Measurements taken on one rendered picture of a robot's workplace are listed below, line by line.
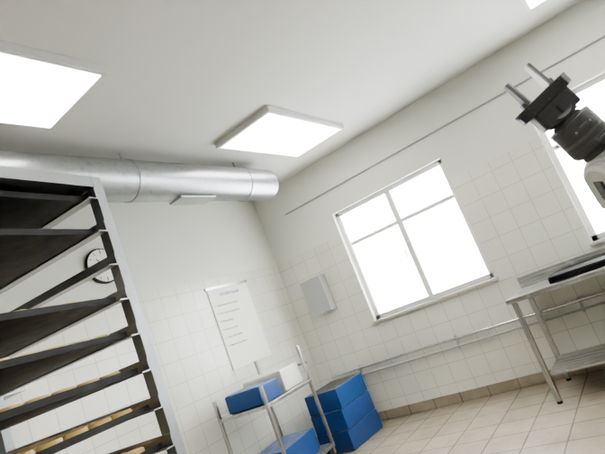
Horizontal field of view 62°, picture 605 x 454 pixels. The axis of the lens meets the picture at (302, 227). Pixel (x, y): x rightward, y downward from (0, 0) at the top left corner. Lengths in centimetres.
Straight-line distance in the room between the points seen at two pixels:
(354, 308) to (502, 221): 190
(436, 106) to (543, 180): 127
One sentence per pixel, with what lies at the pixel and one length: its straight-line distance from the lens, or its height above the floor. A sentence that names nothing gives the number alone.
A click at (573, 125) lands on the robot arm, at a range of 112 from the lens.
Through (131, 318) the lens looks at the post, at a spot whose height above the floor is 144.
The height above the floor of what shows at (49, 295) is 159.
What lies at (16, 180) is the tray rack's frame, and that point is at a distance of 127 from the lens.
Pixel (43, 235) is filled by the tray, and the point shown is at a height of 167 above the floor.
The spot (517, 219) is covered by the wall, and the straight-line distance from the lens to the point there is 514.
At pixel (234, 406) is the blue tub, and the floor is 85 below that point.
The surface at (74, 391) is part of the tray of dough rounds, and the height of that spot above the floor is 132.
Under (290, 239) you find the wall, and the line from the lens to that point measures 620.
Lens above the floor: 127
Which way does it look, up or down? 11 degrees up
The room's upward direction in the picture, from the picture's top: 21 degrees counter-clockwise
